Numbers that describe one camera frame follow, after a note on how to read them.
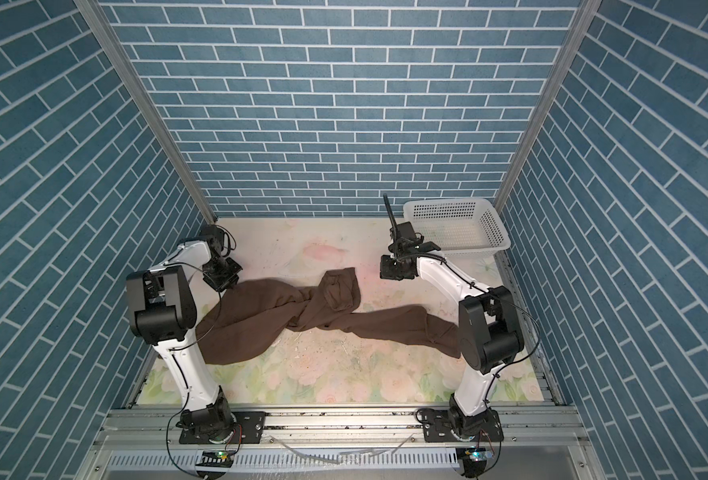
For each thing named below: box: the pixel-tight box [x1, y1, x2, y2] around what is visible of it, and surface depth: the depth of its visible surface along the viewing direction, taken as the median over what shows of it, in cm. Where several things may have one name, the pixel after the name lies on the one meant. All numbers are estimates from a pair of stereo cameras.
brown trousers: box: [196, 268, 462, 364], surface depth 91 cm
